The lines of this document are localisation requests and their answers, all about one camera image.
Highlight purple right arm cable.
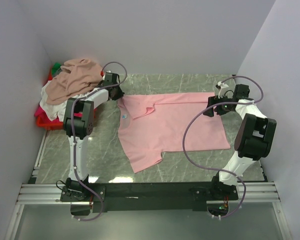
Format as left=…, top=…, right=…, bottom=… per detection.
left=182, top=75, right=264, bottom=219

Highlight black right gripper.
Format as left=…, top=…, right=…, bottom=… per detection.
left=203, top=93, right=234, bottom=117

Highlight beige t shirt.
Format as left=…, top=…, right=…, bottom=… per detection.
left=45, top=58, right=102, bottom=105

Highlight pink t shirt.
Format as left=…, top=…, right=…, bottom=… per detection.
left=117, top=92, right=231, bottom=173

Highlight black base beam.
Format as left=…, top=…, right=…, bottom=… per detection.
left=60, top=181, right=239, bottom=216

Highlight magenta t shirt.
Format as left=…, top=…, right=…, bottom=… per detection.
left=33, top=104, right=97, bottom=125

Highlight green garment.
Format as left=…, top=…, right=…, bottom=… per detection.
left=51, top=62, right=62, bottom=76

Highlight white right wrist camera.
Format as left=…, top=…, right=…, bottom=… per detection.
left=215, top=81, right=229, bottom=99

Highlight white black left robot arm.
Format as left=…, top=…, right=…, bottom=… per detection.
left=61, top=71, right=124, bottom=201

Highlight white t shirt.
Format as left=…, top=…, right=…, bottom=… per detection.
left=39, top=79, right=94, bottom=122

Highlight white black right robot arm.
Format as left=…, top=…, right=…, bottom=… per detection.
left=204, top=82, right=277, bottom=200

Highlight aluminium frame rail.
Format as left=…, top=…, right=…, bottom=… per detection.
left=5, top=130, right=293, bottom=240

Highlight red plastic basket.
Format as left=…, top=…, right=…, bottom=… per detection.
left=34, top=58, right=103, bottom=130

